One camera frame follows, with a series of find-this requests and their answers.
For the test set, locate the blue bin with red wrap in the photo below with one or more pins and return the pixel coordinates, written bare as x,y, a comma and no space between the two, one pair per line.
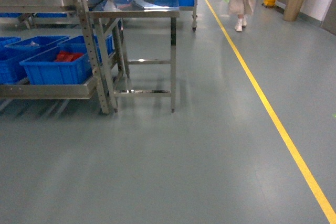
76,72

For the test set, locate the rear left blue bin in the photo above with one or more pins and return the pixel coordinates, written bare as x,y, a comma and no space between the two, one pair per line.
38,42

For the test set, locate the front left blue bin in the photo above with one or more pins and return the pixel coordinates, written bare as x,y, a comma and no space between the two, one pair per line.
30,62

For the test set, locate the stainless steel side table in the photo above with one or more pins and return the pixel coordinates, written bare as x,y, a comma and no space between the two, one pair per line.
137,42

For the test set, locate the red bubble wrap sheets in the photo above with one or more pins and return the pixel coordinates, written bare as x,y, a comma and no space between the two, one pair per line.
65,56

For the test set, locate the steel flow rack shelving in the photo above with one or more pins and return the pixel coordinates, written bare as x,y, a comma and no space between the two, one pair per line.
97,83

